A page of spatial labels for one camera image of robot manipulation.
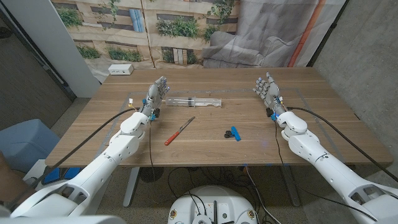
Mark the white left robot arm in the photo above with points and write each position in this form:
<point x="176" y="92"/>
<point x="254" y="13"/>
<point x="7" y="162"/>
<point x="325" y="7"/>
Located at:
<point x="93" y="174"/>

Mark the black backdrop stand pole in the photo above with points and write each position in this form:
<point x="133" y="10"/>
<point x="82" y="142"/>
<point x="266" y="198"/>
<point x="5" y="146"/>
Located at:
<point x="326" y="34"/>

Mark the white column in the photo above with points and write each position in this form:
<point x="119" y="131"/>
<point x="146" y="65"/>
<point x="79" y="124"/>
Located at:
<point x="53" y="40"/>

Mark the black round floor object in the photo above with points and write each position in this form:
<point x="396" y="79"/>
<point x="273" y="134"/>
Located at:
<point x="151" y="174"/>

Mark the blue and black binder clip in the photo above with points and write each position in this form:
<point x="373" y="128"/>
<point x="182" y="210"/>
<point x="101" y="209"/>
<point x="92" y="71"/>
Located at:
<point x="236" y="133"/>

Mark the printed fabric backdrop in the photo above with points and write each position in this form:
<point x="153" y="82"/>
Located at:
<point x="186" y="46"/>

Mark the white power strip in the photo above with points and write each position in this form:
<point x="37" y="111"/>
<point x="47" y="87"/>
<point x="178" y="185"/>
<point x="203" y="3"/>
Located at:
<point x="120" y="69"/>

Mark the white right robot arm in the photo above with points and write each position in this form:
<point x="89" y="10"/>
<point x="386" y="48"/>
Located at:
<point x="326" y="168"/>

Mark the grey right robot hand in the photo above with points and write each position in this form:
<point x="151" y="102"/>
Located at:
<point x="273" y="91"/>

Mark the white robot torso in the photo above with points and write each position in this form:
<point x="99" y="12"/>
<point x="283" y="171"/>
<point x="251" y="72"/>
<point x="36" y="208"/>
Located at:
<point x="214" y="202"/>

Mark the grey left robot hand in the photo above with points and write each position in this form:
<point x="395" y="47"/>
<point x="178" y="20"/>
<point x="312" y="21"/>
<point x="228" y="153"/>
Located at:
<point x="154" y="96"/>

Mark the grey table leg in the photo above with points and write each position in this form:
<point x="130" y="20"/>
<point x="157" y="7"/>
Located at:
<point x="292" y="189"/>
<point x="130" y="189"/>

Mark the large clear plastic syringe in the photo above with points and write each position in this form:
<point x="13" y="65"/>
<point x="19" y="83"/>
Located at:
<point x="202" y="101"/>

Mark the blue-grey bin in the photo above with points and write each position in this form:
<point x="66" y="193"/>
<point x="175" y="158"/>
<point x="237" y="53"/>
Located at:
<point x="21" y="143"/>

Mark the person's brown leg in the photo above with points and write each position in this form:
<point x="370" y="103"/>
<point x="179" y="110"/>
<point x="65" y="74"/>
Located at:
<point x="9" y="180"/>

